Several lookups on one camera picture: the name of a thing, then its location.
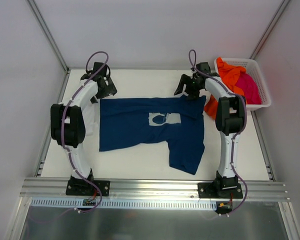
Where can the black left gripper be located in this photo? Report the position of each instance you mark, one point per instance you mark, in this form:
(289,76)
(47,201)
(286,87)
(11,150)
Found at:
(106,87)

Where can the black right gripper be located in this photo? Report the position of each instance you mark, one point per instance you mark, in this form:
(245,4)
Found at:
(188,86)

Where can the blue printed t shirt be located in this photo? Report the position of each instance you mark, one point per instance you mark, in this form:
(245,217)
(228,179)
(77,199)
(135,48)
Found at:
(128,122)

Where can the orange t shirt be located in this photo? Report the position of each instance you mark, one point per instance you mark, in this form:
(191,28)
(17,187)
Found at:
(230,75)

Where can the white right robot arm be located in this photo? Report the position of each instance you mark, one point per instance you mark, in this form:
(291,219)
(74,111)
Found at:
(230,121)

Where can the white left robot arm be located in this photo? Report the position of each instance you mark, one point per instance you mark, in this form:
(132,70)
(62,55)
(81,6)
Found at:
(74,149)

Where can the folded white t shirt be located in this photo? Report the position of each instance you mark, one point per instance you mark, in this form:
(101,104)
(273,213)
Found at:
(75,118)

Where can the pink t shirt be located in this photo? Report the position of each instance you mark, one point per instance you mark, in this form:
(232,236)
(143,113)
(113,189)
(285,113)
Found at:
(250,90)

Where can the white plastic basket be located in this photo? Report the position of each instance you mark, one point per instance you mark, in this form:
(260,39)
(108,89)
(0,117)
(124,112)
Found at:
(252,69)

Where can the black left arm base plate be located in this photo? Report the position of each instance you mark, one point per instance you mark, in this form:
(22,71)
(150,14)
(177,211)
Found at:
(79,187)

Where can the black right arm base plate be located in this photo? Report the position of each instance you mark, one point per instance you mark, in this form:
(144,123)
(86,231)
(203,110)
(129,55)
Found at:
(209,190)

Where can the aluminium mounting rail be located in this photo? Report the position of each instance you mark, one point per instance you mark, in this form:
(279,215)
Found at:
(144,189)

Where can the white slotted cable duct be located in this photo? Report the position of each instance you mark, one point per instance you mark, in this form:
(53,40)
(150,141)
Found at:
(125,204)

